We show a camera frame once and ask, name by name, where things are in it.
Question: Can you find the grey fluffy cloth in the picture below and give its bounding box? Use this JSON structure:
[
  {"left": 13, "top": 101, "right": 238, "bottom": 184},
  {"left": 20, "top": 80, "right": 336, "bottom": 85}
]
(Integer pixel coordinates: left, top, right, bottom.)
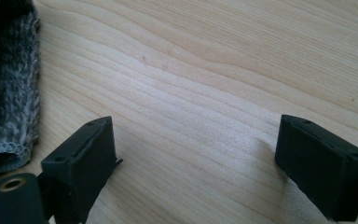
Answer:
[{"left": 0, "top": 0, "right": 42, "bottom": 179}]

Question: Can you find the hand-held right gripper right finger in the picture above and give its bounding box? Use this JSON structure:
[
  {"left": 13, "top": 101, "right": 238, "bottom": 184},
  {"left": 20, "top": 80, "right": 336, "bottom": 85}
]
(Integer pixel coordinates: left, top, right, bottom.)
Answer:
[{"left": 274, "top": 114, "right": 358, "bottom": 223}]

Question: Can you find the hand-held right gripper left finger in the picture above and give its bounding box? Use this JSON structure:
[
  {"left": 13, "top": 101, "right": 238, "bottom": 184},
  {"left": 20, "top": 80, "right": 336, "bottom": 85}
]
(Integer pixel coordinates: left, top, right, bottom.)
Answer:
[{"left": 38, "top": 116, "right": 124, "bottom": 224}]

